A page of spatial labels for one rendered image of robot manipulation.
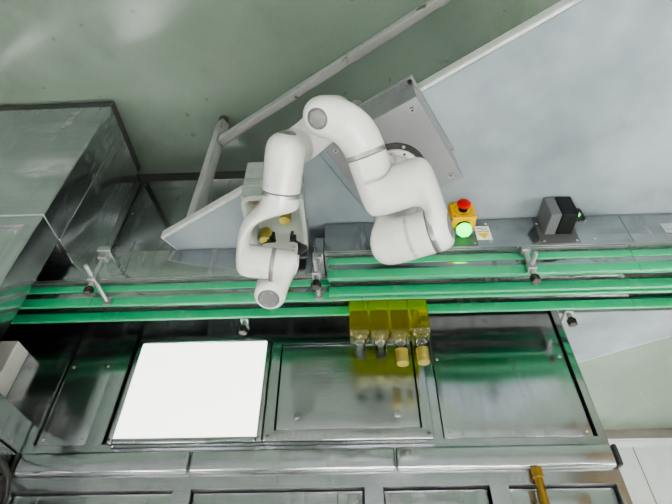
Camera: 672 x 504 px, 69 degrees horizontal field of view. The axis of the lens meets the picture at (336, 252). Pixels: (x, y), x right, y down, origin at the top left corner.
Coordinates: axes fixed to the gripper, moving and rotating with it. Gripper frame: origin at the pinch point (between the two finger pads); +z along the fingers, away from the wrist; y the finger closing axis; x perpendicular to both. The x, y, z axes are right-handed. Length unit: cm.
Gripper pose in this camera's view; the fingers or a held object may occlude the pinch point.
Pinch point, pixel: (282, 238)
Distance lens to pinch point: 138.7
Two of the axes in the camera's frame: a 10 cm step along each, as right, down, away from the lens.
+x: -0.6, -8.6, -5.1
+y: 10.0, -0.4, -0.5
